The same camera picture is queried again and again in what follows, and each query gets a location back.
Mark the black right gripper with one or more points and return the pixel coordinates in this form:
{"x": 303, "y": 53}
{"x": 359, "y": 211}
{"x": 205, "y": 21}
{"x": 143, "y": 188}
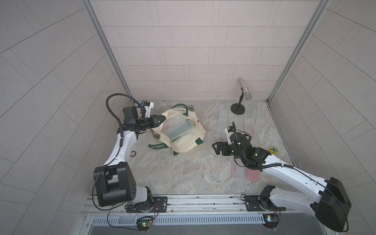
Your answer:
{"x": 224, "y": 144}

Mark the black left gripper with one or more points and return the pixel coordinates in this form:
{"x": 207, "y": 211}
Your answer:
{"x": 152, "y": 121}

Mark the cream canvas tote bag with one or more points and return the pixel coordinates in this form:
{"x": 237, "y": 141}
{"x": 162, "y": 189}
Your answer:
{"x": 188, "y": 141}

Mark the translucent pink pencil case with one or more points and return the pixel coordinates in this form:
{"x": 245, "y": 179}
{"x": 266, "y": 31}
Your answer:
{"x": 252, "y": 175}

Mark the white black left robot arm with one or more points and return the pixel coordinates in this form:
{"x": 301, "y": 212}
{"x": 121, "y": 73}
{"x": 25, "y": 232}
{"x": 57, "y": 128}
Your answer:
{"x": 114, "y": 182}

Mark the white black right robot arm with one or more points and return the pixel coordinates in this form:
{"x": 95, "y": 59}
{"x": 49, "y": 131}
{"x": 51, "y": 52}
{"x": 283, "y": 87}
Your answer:
{"x": 326, "y": 200}

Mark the silver microphone on stand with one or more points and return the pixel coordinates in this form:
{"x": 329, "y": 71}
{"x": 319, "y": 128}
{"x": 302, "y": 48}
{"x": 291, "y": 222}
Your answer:
{"x": 238, "y": 108}

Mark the right green circuit board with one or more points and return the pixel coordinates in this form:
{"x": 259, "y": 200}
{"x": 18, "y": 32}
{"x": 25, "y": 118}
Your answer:
{"x": 271, "y": 221}

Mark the green circuit board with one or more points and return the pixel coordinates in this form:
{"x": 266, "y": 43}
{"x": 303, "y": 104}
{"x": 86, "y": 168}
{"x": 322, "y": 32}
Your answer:
{"x": 271, "y": 221}
{"x": 144, "y": 223}

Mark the left green circuit board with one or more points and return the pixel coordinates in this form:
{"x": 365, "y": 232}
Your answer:
{"x": 144, "y": 223}

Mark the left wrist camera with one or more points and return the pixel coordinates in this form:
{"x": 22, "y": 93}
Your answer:
{"x": 148, "y": 106}

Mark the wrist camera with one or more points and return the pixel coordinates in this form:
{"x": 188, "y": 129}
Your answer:
{"x": 148, "y": 106}
{"x": 229, "y": 131}

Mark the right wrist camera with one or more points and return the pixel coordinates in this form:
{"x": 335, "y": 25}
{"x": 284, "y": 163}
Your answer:
{"x": 229, "y": 131}

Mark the aluminium mounting rail frame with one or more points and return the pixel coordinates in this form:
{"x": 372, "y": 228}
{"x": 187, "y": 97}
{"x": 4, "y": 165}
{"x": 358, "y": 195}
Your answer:
{"x": 196, "y": 214}

